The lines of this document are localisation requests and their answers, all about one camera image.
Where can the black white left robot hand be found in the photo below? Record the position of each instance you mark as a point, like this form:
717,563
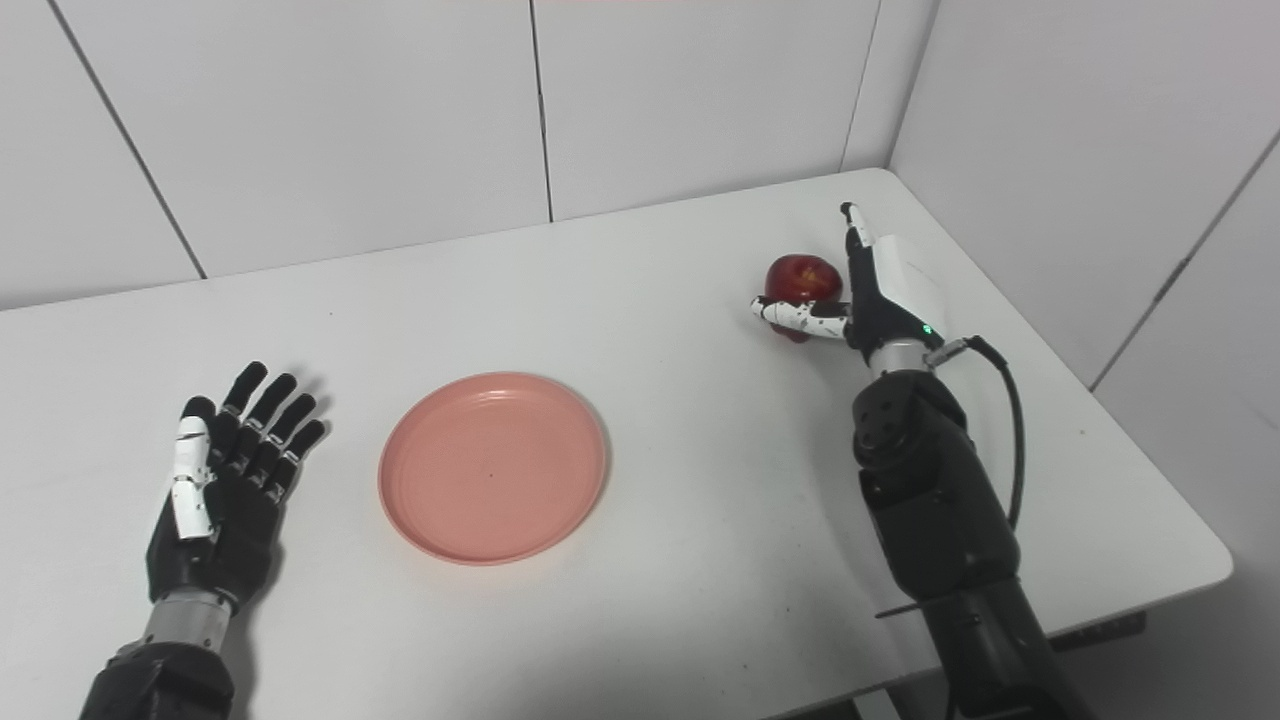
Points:
215,540

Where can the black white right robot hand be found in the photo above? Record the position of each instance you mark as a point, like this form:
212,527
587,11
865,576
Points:
890,300

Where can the red apple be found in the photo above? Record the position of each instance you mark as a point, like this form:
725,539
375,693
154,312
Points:
800,278

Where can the pink round plate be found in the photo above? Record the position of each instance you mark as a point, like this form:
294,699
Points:
490,470

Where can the black table frame bar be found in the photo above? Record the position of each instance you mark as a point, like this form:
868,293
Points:
1100,632

